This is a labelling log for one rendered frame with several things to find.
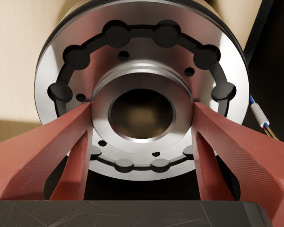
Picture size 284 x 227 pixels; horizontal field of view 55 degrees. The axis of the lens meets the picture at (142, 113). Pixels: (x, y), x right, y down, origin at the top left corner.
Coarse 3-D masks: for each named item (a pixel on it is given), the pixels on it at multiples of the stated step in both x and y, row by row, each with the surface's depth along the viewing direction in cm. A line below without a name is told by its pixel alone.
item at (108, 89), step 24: (120, 72) 11; (144, 72) 11; (168, 72) 12; (96, 96) 12; (168, 96) 12; (192, 96) 12; (96, 120) 13; (168, 120) 13; (120, 144) 14; (144, 144) 14; (168, 144) 14
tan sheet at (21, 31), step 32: (0, 0) 14; (32, 0) 14; (64, 0) 14; (224, 0) 14; (256, 0) 14; (0, 32) 14; (32, 32) 14; (0, 64) 16; (32, 64) 16; (0, 96) 17; (32, 96) 17; (128, 96) 17; (0, 128) 18; (32, 128) 18
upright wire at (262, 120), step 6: (252, 102) 13; (252, 108) 13; (258, 108) 13; (258, 114) 12; (264, 114) 12; (258, 120) 12; (264, 120) 12; (264, 126) 12; (270, 132) 11; (276, 138) 11
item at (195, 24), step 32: (128, 0) 10; (160, 0) 10; (64, 32) 11; (96, 32) 11; (128, 32) 11; (160, 32) 11; (192, 32) 11; (224, 32) 11; (64, 64) 12; (96, 64) 12; (128, 64) 12; (160, 64) 12; (192, 64) 12; (224, 64) 12; (64, 96) 13; (224, 96) 13; (96, 160) 15; (128, 160) 15; (160, 160) 15; (192, 160) 15
